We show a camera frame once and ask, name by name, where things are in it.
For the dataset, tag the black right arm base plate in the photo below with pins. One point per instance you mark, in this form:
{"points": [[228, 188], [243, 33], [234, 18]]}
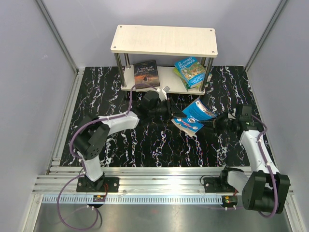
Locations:
{"points": [[217, 185]]}

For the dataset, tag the blue 26-Storey Treehouse book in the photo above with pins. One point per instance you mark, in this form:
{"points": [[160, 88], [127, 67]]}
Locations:
{"points": [[191, 70]]}

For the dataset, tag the dark green Treehouse book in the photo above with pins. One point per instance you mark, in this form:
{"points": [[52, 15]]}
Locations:
{"points": [[196, 87]]}

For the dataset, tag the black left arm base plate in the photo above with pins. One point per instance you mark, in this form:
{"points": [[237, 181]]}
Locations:
{"points": [[109, 184]]}

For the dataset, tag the white wooden two-tier shelf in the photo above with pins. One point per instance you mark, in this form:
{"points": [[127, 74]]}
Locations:
{"points": [[161, 40]]}

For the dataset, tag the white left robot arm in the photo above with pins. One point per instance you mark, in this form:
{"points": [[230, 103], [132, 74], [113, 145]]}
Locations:
{"points": [[90, 138]]}

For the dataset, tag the white slotted cable duct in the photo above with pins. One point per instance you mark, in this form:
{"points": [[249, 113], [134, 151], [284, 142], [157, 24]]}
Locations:
{"points": [[134, 199]]}

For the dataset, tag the light green 65-Storey Treehouse book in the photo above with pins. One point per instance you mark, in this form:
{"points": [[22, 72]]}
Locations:
{"points": [[177, 72]]}

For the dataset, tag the aluminium front rail frame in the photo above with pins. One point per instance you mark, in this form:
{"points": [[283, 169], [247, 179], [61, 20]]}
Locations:
{"points": [[133, 180]]}

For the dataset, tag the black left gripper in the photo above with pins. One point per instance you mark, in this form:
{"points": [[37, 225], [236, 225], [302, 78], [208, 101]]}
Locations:
{"points": [[175, 111]]}

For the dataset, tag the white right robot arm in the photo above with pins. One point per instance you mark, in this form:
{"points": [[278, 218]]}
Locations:
{"points": [[266, 189]]}

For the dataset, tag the blue thin children's book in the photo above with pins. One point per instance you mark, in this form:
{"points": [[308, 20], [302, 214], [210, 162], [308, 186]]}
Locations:
{"points": [[195, 113]]}

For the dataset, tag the dark Tale of Two Cities book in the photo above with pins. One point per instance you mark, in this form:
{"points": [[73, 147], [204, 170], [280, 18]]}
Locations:
{"points": [[146, 73]]}

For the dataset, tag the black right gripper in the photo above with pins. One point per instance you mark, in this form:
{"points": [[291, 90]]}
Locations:
{"points": [[216, 121]]}

